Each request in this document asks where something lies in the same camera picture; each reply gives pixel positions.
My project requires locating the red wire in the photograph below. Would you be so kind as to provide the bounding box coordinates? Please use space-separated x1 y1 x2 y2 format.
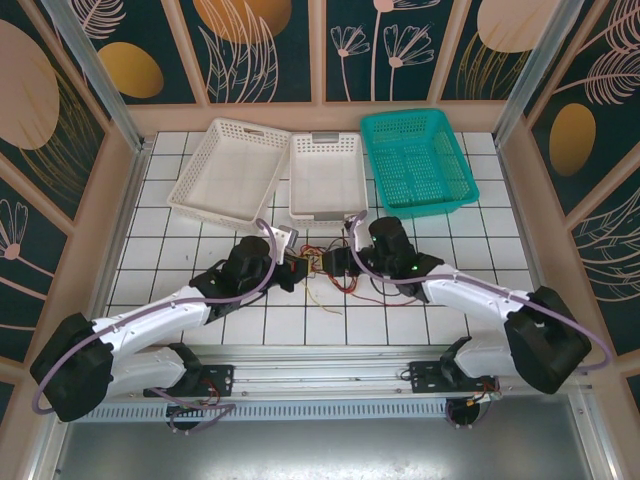
299 242 386 304

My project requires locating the yellow wire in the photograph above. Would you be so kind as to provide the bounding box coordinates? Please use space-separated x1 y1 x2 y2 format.
303 279 345 317

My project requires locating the teal perforated plastic basket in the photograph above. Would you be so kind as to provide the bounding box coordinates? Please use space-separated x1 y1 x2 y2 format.
359 108 481 220

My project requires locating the cream perforated plastic basket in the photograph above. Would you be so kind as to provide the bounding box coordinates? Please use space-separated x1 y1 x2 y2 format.
166 117 293 236

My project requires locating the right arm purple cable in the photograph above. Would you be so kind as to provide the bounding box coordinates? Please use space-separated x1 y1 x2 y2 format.
347 214 615 374

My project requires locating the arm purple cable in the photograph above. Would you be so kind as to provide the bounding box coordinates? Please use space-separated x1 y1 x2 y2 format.
347 214 615 374
32 218 281 436

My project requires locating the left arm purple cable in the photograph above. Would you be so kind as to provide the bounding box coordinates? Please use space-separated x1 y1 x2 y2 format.
32 218 281 436

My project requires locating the white basket with grey handles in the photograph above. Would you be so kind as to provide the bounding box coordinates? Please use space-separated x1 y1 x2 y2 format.
288 131 371 230

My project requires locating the aluminium frame rail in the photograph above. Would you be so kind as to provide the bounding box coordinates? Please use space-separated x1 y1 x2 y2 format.
84 342 596 401

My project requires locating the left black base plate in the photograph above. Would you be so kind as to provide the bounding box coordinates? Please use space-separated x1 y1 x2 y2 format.
187 363 236 399

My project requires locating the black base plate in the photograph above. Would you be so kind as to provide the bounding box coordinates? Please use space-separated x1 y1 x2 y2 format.
408 359 454 396
187 363 236 399

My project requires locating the aluminium side rail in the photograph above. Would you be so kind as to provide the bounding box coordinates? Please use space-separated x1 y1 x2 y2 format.
494 139 551 296
77 139 151 321

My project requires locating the slotted metal cable duct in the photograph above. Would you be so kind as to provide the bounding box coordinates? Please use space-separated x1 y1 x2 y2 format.
69 402 451 422

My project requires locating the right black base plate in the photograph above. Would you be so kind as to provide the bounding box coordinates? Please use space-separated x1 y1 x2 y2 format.
408 359 454 396

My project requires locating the aluminium corner post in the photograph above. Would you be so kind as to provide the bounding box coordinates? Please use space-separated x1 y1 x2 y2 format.
492 0 584 146
42 0 149 154

